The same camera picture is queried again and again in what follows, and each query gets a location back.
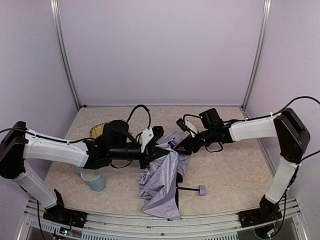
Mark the lilac folding umbrella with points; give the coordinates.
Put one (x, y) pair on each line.
(158, 181)

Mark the left aluminium corner post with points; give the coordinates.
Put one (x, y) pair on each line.
(54, 5)

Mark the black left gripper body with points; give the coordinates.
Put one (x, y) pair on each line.
(146, 155)

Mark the light blue plastic pitcher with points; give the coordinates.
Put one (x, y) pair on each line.
(93, 178)

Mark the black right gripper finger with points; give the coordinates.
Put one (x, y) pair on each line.
(184, 151)
(175, 145)

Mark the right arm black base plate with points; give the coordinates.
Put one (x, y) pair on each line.
(255, 216)

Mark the woven bamboo tray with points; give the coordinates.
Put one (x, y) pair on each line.
(97, 130)

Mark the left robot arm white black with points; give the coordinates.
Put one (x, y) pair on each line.
(115, 143)

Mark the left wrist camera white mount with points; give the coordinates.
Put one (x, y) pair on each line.
(150, 136)

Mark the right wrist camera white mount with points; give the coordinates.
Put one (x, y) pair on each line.
(187, 126)

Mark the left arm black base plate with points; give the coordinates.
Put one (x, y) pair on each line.
(68, 217)

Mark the right aluminium corner post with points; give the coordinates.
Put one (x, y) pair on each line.
(258, 53)

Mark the aluminium front rail frame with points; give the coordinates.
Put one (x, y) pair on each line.
(121, 218)

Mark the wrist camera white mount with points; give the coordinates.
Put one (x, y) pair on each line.
(187, 126)
(150, 136)

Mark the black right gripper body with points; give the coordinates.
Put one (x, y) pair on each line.
(188, 144)

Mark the aluminium corner post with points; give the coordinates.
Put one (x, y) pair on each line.
(258, 53)
(54, 5)

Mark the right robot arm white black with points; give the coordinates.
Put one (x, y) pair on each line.
(293, 138)

